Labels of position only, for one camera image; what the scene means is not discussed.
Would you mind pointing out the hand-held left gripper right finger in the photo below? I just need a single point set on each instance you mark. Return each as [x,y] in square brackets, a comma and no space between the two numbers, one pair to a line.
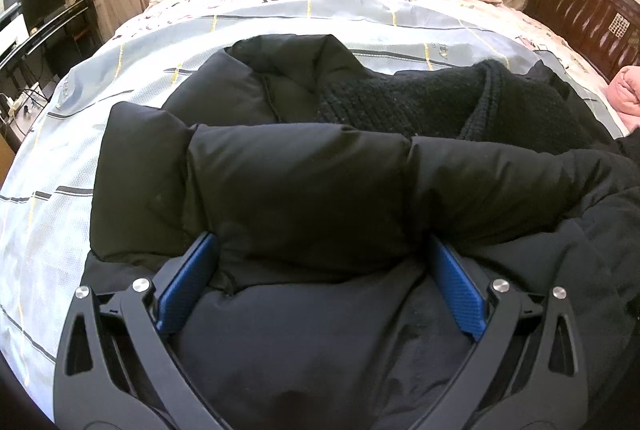
[459,291]

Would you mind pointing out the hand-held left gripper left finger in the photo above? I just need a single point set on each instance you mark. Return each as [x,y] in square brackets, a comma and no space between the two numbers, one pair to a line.
[182,290]

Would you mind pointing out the black puffer jacket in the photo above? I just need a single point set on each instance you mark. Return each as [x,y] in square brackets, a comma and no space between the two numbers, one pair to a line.
[300,190]

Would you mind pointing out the black knitted sweater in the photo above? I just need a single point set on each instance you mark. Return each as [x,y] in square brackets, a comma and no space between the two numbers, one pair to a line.
[430,103]

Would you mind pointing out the bed with plaid sheet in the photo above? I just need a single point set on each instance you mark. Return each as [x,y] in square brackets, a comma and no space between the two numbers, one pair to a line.
[150,60]

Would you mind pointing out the white power strip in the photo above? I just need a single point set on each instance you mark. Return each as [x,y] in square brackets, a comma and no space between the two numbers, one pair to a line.
[15,106]

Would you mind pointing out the pink blanket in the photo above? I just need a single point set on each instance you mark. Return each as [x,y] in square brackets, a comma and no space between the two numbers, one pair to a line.
[627,95]

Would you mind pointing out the black desk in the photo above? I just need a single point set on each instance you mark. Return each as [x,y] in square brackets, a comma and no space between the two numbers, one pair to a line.
[45,43]

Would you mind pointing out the dark wooden headboard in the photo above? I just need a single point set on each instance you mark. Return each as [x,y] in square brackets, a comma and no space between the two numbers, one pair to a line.
[585,13]

